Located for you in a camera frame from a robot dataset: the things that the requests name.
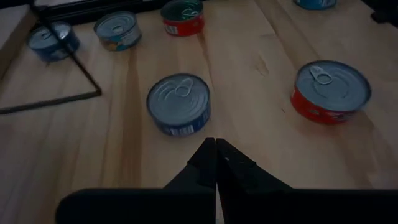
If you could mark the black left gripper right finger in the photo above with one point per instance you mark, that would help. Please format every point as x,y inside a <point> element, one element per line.
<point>264,205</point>

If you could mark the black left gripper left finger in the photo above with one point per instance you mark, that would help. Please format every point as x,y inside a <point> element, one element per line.
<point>186,205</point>

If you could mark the red label seafood can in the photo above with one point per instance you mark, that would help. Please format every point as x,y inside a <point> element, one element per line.
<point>331,90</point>
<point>183,26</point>

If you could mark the teal label seafood can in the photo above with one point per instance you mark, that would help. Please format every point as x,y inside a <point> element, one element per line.
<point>118,29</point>
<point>315,3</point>

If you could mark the blue label seafood can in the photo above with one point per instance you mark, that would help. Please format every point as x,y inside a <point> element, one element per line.
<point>40,43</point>
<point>178,99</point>

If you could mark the wooden shelf with black legs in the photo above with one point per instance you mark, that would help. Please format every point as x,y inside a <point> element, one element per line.
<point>14,18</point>

